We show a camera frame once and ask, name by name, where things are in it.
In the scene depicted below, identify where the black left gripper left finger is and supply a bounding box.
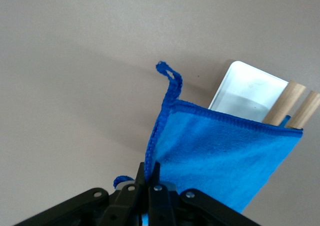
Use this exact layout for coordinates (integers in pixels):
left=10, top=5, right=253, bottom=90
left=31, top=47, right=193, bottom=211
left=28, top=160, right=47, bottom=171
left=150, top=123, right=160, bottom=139
left=14, top=162, right=146, bottom=226

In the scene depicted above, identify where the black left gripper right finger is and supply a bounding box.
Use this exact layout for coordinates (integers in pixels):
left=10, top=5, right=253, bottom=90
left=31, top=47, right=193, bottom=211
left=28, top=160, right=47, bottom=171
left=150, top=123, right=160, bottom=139
left=148, top=161, right=261, bottom=226

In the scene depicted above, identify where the blue microfibre towel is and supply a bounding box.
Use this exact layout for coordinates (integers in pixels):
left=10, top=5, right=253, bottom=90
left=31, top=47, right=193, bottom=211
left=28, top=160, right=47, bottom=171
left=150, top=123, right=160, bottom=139
left=113, top=60, right=304, bottom=226

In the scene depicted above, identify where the white towel rack base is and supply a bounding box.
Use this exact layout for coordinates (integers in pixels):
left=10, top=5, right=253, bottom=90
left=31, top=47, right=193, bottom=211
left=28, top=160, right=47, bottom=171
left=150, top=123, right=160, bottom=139
left=207, top=60, right=290, bottom=123

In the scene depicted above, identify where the wooden towel rack rod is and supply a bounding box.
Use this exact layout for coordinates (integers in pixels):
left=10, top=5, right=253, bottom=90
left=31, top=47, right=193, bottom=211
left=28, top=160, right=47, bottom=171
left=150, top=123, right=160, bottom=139
left=286, top=90, right=320, bottom=129
left=262, top=80, right=307, bottom=127

